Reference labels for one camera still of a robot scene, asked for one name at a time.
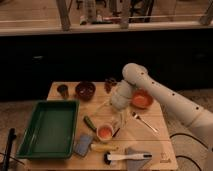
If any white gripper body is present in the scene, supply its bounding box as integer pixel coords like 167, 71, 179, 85
110, 80, 135, 110

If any clear gripper finger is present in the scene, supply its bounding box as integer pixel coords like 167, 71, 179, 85
113, 110, 127, 136
94, 100, 111, 115

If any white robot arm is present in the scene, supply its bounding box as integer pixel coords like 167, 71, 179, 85
108, 63, 213, 150

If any silver fork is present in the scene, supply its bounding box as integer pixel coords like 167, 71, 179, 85
131, 112, 158, 133

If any orange bowl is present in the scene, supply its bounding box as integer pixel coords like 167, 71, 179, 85
131, 89, 153, 109

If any dark brown bowl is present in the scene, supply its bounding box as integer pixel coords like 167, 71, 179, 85
75, 81, 96, 101

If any green cucumber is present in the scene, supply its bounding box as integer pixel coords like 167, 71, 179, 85
83, 116, 97, 132

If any grey cloth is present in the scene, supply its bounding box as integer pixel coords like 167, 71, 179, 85
125, 147, 152, 171

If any blue sponge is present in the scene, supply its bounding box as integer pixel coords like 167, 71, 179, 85
74, 134, 93, 157

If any green plastic tray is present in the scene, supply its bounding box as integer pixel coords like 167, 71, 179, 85
16, 100, 79, 159

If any black stand left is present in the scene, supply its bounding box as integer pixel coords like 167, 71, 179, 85
0, 128, 23, 171

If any black cable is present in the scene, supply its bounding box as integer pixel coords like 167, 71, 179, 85
169, 132, 213, 171

